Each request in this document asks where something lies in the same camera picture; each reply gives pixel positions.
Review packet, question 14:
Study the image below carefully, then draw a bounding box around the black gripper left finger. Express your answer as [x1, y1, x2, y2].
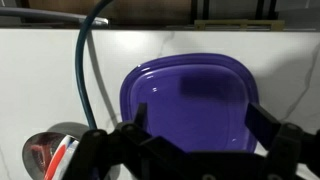
[63, 103, 188, 180]

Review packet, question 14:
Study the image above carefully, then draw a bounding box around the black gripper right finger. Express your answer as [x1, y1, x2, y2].
[244, 101, 320, 180]

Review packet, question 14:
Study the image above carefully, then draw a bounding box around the purple square plastic lid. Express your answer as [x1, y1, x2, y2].
[119, 53, 260, 154]

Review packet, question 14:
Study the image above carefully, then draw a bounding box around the white red blue tube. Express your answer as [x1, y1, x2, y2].
[43, 134, 81, 180]

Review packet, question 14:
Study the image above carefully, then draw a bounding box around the round steel bowl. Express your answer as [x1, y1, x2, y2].
[22, 122, 121, 180]

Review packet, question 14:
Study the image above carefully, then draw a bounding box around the light wooden board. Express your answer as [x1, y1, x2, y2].
[194, 19, 286, 32]

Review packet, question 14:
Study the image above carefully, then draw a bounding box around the grey metal bar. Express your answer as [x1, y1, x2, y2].
[0, 7, 110, 29]

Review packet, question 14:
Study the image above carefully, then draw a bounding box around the long thin dark cable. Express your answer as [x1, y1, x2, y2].
[75, 0, 114, 130]

